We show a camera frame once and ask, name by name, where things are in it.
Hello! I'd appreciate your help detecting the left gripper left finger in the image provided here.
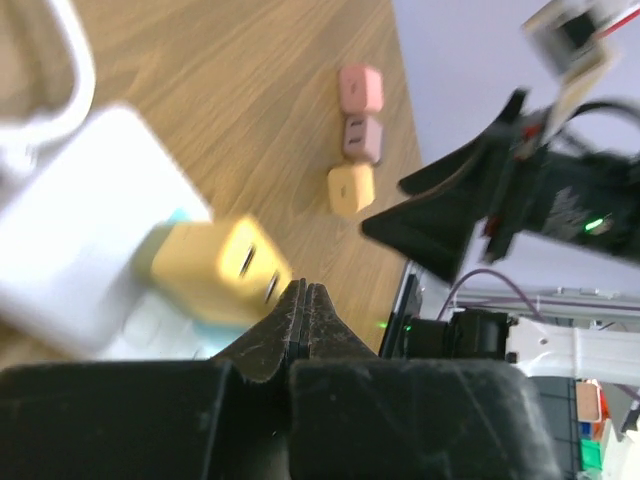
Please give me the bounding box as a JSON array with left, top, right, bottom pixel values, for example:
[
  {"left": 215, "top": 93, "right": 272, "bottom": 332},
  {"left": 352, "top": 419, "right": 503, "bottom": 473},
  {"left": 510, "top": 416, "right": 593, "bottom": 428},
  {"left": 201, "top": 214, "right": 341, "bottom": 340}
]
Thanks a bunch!
[{"left": 214, "top": 279, "right": 308, "bottom": 383}]

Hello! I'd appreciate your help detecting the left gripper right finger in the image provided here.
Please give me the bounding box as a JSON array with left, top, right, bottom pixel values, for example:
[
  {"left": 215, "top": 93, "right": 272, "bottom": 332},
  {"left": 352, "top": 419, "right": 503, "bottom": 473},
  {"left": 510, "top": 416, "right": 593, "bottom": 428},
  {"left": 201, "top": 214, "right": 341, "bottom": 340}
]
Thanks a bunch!
[{"left": 305, "top": 283, "right": 377, "bottom": 360}]

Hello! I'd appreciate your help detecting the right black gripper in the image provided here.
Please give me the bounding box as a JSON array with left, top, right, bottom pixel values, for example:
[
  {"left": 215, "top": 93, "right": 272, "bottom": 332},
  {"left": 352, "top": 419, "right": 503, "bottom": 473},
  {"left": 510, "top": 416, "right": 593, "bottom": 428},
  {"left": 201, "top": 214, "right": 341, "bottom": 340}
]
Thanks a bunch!
[{"left": 361, "top": 89, "right": 639, "bottom": 283}]

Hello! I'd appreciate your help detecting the brown pink charger plug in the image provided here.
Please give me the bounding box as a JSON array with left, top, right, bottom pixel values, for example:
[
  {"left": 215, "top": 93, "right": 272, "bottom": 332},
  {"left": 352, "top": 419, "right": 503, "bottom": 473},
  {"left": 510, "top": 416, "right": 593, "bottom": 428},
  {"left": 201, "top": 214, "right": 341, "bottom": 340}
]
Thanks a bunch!
[{"left": 343, "top": 114, "right": 384, "bottom": 165}]

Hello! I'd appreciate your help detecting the pink orange charger plug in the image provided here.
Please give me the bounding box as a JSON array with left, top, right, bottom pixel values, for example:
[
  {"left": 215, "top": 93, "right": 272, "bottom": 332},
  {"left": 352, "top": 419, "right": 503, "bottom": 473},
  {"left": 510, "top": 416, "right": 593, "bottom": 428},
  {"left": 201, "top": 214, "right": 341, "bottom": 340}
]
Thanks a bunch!
[{"left": 338, "top": 64, "right": 384, "bottom": 114}]

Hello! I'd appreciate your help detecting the white power strip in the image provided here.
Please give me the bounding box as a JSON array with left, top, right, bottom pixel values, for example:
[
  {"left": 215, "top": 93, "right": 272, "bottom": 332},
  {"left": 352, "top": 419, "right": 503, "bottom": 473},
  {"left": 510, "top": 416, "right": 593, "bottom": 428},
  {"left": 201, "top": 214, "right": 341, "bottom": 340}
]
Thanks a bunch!
[{"left": 1, "top": 104, "right": 212, "bottom": 361}]

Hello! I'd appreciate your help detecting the teal charger plug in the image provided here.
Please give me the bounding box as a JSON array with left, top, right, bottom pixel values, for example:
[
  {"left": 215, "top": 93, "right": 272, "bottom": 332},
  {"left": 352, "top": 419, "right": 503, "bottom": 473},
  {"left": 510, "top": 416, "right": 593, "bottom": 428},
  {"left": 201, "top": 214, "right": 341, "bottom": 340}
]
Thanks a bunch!
[{"left": 194, "top": 323, "right": 248, "bottom": 359}]

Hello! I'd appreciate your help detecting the yellow two-port charger plug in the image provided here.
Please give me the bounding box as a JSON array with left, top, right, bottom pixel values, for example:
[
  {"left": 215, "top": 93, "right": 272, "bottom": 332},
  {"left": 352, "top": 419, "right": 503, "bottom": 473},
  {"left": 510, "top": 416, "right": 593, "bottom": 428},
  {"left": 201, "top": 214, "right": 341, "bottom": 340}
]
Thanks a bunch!
[{"left": 147, "top": 215, "right": 293, "bottom": 327}]

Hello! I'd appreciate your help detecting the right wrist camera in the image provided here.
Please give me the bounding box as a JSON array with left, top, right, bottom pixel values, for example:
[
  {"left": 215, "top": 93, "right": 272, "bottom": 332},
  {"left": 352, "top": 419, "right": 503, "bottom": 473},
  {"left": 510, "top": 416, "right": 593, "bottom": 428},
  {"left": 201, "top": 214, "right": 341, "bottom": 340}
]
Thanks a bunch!
[{"left": 522, "top": 1, "right": 637, "bottom": 125}]

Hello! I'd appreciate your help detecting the white power strip cord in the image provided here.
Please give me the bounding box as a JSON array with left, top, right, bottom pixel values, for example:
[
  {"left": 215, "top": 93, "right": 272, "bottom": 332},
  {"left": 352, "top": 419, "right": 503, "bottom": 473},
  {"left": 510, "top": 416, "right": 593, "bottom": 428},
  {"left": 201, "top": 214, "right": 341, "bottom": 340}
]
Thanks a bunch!
[{"left": 0, "top": 0, "right": 97, "bottom": 171}]

